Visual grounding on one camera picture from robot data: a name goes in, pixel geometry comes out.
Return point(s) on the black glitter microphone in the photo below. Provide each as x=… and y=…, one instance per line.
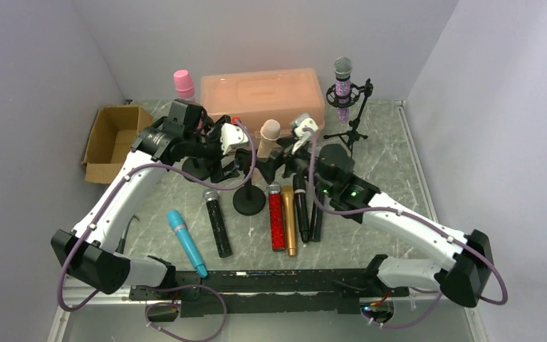
x=216, y=219

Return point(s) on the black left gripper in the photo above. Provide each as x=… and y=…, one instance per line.
x=228, y=160

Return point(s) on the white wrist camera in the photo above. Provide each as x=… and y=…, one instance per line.
x=303, y=127
x=232, y=137

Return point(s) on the pink microphone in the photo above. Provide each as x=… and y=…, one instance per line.
x=185, y=85

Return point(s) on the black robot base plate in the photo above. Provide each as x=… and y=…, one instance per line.
x=270, y=291

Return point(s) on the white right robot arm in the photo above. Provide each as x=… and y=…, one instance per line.
x=457, y=264

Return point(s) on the brown cardboard box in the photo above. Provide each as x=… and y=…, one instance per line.
x=113, y=132

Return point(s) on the black clip round-base stand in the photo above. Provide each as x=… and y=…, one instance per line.
x=249, y=199

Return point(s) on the purple glitter microphone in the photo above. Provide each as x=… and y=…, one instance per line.
x=342, y=68

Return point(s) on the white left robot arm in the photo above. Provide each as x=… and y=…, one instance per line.
x=89, y=251

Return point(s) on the red glitter microphone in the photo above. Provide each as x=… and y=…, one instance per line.
x=278, y=242

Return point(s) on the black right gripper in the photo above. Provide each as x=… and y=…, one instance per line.
x=337, y=182

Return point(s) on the peach beige microphone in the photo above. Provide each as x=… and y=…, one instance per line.
x=269, y=134

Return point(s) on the slim black microphone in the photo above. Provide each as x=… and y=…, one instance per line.
x=300, y=202

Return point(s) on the blue plastic microphone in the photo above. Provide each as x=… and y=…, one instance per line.
x=179, y=227

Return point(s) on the pink plastic storage box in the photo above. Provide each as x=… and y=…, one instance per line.
x=256, y=97

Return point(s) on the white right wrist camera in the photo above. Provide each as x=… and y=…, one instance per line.
x=303, y=127

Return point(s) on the black shock mount round-base stand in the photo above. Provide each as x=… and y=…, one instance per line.
x=202, y=150

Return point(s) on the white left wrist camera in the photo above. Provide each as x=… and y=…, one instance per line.
x=232, y=137

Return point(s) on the black silver-head microphone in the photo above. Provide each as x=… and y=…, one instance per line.
x=316, y=222

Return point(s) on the gold microphone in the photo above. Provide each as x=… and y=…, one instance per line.
x=287, y=196

